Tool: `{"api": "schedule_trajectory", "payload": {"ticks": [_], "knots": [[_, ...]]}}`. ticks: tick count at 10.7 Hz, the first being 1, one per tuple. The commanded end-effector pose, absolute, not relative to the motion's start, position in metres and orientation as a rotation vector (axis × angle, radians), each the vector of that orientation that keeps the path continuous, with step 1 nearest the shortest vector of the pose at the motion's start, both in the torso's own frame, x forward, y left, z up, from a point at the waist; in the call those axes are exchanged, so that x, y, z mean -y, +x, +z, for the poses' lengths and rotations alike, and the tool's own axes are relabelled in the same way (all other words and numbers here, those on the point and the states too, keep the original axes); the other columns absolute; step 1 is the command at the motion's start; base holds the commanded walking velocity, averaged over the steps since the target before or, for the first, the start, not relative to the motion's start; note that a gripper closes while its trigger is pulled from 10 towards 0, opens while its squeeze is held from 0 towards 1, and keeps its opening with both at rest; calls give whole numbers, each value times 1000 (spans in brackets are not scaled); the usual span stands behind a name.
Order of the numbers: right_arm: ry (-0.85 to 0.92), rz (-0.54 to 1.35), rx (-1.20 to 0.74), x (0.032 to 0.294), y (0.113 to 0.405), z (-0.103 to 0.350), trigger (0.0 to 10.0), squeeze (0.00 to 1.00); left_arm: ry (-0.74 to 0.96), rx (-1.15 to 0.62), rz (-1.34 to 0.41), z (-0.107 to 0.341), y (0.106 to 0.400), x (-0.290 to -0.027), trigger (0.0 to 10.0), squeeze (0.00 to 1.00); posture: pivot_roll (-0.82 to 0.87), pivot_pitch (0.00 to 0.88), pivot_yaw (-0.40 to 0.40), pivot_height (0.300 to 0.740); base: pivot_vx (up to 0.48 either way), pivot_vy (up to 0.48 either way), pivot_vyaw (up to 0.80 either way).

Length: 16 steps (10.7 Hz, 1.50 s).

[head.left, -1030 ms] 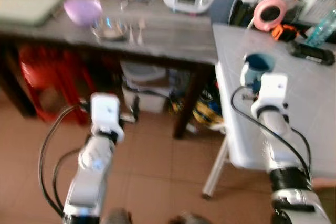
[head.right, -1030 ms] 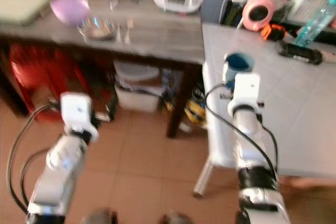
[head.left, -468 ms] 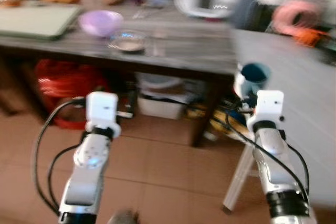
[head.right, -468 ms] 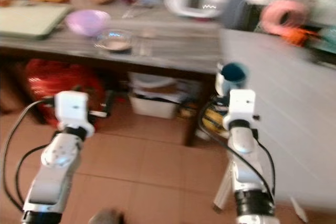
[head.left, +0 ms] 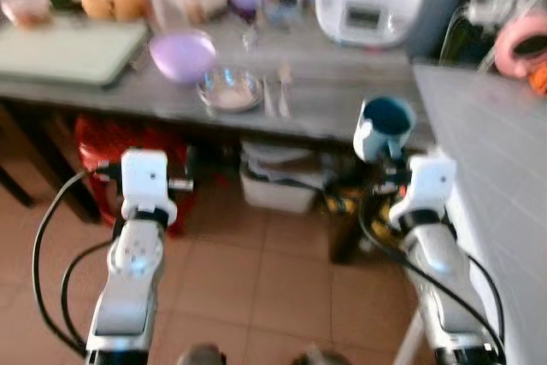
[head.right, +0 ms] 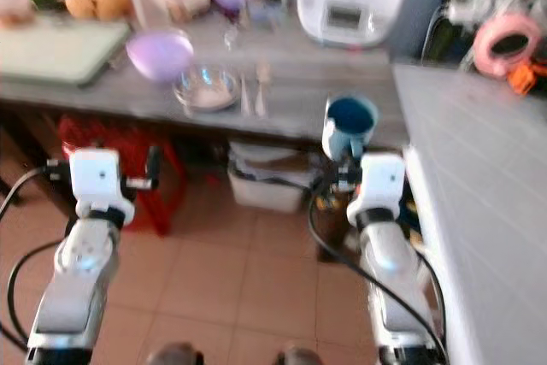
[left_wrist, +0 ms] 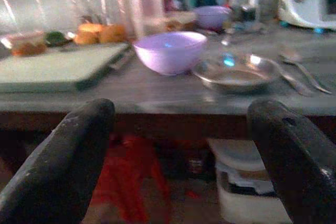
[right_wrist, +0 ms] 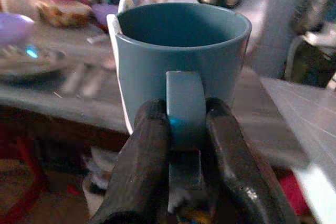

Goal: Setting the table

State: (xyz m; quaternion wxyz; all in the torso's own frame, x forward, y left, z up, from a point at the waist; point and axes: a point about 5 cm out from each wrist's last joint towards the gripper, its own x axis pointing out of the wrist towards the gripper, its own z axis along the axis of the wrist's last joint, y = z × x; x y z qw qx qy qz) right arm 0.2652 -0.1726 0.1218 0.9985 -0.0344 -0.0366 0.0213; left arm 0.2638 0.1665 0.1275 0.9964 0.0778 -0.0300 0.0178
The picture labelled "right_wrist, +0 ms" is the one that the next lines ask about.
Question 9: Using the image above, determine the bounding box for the dark round plate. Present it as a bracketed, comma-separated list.
[0, 48, 69, 83]

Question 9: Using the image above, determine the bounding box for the white chair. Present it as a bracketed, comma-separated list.
[285, 22, 336, 88]

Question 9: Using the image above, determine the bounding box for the blue ceramic mug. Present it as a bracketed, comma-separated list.
[114, 2, 253, 191]

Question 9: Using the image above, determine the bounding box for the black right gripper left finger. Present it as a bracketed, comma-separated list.
[90, 99, 174, 224]

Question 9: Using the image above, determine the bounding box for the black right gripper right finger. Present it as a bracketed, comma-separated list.
[199, 97, 300, 224]

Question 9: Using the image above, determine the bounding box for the purple plastic bowl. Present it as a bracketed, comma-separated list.
[0, 12, 35, 48]

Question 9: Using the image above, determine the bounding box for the white ceramic mug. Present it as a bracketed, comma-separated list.
[106, 0, 136, 136]

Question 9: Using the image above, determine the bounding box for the small purple bowl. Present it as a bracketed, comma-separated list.
[91, 3, 119, 27]

